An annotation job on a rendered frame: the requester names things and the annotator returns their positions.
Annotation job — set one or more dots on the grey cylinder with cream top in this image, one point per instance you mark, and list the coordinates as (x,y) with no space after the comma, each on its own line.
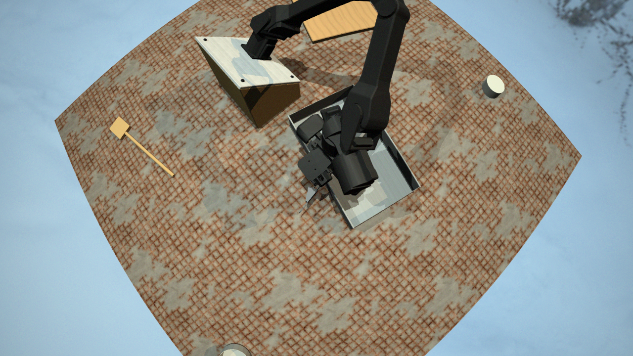
(493,86)

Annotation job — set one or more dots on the grey saucepan with long handle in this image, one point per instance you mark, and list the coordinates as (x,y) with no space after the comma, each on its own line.
(234,350)

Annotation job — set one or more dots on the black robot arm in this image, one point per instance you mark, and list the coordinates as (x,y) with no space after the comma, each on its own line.
(368,104)

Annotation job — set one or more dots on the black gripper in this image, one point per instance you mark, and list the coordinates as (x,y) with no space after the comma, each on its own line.
(311,127)

